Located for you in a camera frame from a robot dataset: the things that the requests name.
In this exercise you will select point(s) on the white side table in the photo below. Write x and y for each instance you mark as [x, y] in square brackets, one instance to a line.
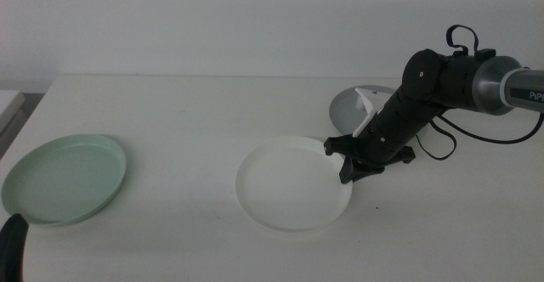
[8, 103]

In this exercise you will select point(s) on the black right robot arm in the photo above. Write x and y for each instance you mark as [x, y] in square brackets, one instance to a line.
[463, 82]

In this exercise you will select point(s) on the white shallow bowl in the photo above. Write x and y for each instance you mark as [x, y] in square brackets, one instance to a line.
[289, 184]

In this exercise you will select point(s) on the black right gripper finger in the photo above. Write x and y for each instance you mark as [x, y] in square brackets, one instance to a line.
[349, 172]

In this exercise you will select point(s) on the grey shallow bowl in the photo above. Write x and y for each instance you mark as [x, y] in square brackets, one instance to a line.
[346, 112]

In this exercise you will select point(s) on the pale green shallow bowl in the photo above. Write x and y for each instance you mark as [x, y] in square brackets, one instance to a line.
[64, 180]

